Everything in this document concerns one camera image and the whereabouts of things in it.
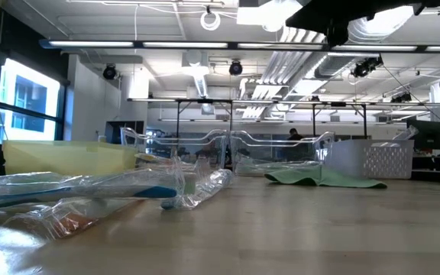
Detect clear plastic bin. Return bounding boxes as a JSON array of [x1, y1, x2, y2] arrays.
[[228, 129, 336, 177], [121, 127, 229, 169]]

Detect overhead LED light bar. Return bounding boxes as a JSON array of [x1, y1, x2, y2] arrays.
[[39, 38, 440, 54]]

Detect purple toothbrush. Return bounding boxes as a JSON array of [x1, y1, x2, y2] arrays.
[[391, 125, 420, 141]]

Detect white cable coil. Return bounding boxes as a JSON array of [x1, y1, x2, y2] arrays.
[[199, 5, 222, 32]]

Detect yellow plastic bin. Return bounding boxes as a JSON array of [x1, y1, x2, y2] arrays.
[[2, 139, 140, 176]]

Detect white perforated plastic basket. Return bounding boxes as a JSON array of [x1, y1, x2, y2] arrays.
[[328, 138, 416, 180]]

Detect black ceiling camera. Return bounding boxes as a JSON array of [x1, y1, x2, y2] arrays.
[[350, 54, 384, 79], [228, 60, 244, 76], [102, 63, 118, 81]]

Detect black wall display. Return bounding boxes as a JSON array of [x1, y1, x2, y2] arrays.
[[105, 120, 146, 145]]

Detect person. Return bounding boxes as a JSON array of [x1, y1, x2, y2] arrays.
[[283, 128, 307, 161]]

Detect black background workstation frame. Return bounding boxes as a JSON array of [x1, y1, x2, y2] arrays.
[[127, 97, 431, 139]]

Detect green cloth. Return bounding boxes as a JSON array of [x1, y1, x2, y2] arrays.
[[264, 163, 389, 190]]

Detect window with dark frame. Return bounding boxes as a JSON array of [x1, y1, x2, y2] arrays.
[[0, 57, 68, 144]]

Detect black computer monitor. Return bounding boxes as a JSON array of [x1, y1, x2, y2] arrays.
[[406, 119, 440, 151]]

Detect blue toothbrush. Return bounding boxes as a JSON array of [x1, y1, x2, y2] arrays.
[[160, 156, 235, 211], [0, 170, 179, 212]]

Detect orange toothbrush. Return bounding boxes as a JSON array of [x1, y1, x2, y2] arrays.
[[1, 196, 139, 241]]

